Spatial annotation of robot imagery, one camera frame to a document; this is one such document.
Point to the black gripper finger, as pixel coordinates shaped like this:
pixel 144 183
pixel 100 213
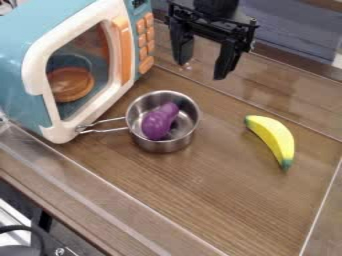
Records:
pixel 228 59
pixel 182 41

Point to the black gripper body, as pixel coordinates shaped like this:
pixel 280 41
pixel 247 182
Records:
pixel 214 19

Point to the yellow toy banana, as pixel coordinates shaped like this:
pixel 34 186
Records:
pixel 277 137

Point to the silver metal pot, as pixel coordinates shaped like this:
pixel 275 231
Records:
pixel 180 136

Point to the blue toy microwave oven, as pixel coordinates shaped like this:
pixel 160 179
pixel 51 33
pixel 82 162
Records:
pixel 104 35

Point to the purple toy eggplant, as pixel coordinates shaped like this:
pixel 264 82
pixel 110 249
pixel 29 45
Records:
pixel 158 120

